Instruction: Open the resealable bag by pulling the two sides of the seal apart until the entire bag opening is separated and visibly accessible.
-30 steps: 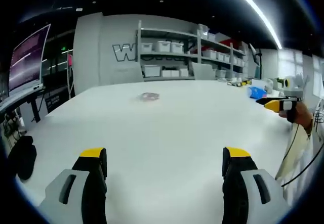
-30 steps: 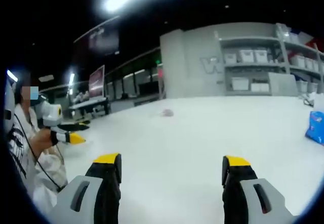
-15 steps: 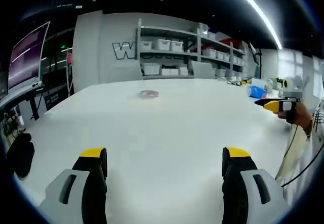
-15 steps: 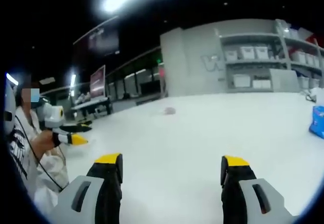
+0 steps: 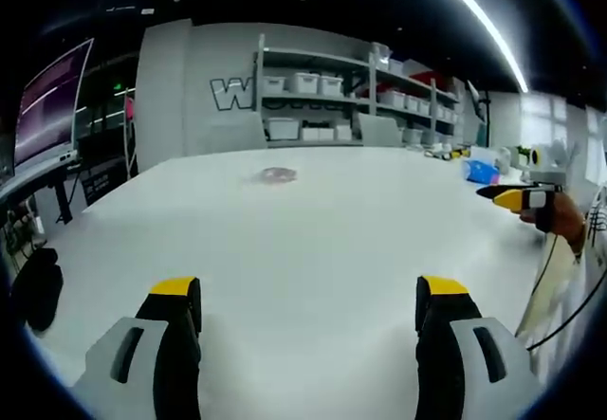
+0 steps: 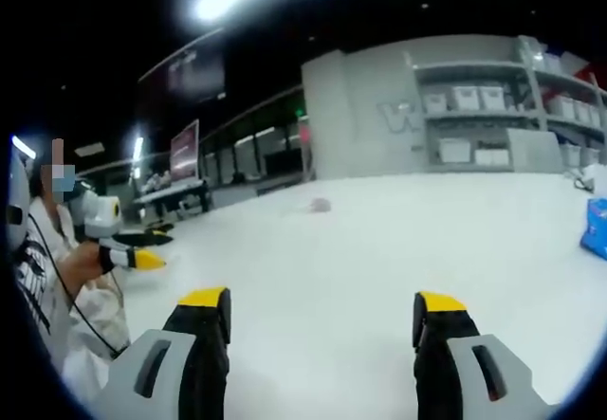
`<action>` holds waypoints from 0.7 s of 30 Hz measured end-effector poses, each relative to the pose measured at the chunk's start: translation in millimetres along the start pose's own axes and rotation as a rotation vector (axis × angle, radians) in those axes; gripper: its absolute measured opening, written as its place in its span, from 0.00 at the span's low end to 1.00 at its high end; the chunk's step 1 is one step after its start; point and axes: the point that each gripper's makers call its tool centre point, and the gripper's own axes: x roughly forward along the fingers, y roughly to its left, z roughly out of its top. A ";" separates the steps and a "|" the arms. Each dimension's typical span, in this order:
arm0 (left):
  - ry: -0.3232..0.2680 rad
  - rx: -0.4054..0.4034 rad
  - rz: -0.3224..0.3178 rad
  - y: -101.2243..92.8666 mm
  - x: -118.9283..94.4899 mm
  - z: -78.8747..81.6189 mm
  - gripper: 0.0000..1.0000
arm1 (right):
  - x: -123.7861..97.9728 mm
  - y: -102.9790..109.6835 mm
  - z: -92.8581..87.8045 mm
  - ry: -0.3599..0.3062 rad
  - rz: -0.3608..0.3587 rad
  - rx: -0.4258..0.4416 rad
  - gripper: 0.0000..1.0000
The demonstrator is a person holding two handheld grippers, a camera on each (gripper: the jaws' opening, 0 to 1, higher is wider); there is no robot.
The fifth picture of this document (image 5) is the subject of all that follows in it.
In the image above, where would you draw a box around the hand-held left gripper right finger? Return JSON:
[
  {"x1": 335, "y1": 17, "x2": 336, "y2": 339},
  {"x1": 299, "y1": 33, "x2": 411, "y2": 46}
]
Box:
[{"x1": 414, "y1": 275, "x2": 546, "y2": 420}]

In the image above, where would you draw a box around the grey metal storage shelf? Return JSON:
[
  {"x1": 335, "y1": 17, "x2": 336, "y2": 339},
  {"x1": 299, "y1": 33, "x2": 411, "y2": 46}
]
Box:
[{"x1": 255, "y1": 33, "x2": 469, "y2": 149}]

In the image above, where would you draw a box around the grey chair back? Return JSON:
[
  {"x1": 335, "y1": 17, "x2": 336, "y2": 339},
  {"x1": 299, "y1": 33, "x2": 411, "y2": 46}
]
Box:
[{"x1": 358, "y1": 112, "x2": 404, "y2": 147}]

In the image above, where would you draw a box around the white container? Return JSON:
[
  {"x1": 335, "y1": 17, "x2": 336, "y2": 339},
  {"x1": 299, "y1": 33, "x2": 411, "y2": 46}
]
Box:
[{"x1": 494, "y1": 147, "x2": 513, "y2": 174}]

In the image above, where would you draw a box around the person's white patterned clothing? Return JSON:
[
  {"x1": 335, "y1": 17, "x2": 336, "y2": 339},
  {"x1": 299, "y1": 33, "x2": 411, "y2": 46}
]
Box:
[{"x1": 514, "y1": 187, "x2": 607, "y2": 378}]

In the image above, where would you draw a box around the clear resealable bag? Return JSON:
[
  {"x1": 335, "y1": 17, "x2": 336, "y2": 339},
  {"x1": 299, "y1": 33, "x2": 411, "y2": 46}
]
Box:
[{"x1": 240, "y1": 165, "x2": 300, "y2": 187}]

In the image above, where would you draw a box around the large monitor screen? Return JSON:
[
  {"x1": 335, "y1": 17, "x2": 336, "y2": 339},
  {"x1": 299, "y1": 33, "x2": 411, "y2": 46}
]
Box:
[{"x1": 12, "y1": 37, "x2": 95, "y2": 169}]

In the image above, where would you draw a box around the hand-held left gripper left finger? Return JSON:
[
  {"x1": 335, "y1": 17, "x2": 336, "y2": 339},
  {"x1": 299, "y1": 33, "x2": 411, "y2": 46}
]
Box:
[{"x1": 70, "y1": 276, "x2": 204, "y2": 420}]

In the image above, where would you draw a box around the blue plastic bag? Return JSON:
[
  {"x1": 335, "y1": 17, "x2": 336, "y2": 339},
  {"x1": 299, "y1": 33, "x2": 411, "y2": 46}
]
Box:
[{"x1": 461, "y1": 157, "x2": 503, "y2": 185}]

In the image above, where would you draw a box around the row of white storage bins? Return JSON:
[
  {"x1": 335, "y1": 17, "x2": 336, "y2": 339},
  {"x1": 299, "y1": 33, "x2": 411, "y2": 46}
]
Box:
[{"x1": 261, "y1": 43, "x2": 464, "y2": 149}]

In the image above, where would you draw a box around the ceiling light strip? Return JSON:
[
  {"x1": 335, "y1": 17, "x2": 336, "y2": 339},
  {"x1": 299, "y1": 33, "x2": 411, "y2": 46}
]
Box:
[{"x1": 421, "y1": 0, "x2": 530, "y2": 94}]

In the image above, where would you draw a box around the black cable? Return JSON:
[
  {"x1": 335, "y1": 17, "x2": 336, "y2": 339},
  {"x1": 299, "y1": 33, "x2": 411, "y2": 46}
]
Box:
[{"x1": 524, "y1": 232, "x2": 607, "y2": 353}]

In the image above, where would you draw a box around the black monitor stand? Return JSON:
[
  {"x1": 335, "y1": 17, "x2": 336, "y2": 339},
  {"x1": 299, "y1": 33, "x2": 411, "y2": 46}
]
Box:
[{"x1": 46, "y1": 166, "x2": 83, "y2": 225}]

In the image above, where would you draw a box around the black office chair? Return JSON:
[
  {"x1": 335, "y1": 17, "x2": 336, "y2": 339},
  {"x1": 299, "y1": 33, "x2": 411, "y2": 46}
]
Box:
[{"x1": 9, "y1": 247, "x2": 65, "y2": 334}]

